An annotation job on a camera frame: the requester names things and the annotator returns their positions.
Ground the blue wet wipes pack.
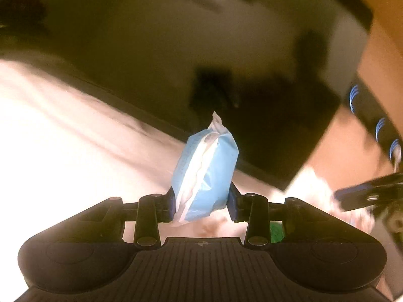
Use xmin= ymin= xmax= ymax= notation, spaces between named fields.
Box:
xmin=172 ymin=112 xmax=239 ymax=226

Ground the green lid glass jar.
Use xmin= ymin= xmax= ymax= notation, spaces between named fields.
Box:
xmin=270 ymin=221 xmax=285 ymax=243

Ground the black power strip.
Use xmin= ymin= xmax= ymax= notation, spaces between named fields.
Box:
xmin=344 ymin=75 xmax=402 ymax=171

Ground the black monitor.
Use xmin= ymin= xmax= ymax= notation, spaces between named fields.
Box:
xmin=42 ymin=0 xmax=373 ymax=189

